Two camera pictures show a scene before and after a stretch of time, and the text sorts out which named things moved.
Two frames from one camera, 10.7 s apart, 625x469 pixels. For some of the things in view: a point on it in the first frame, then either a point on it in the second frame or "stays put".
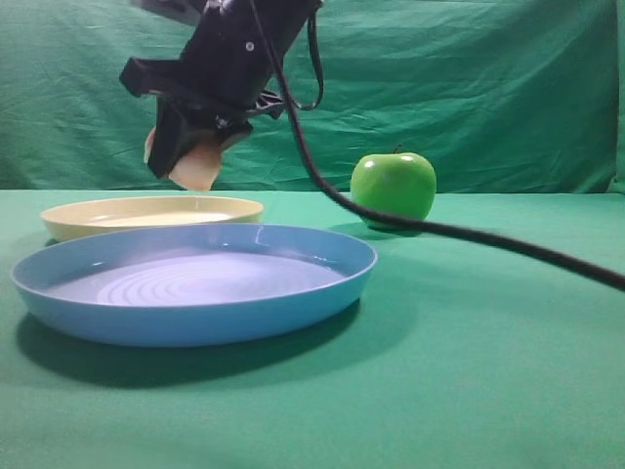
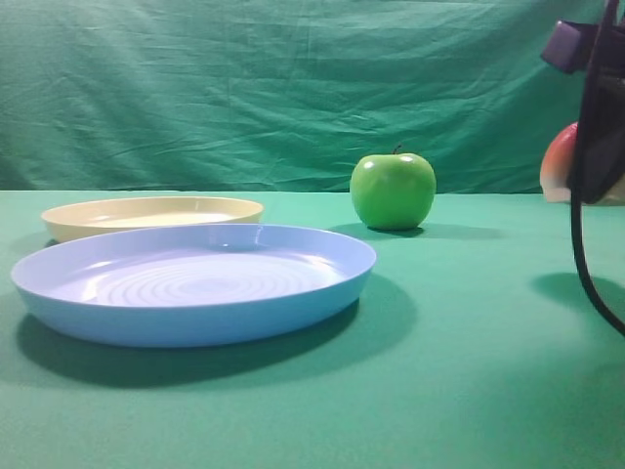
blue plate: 195,285 stays put
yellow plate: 94,217 stays put
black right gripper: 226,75 → 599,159
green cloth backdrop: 498,96 stays put
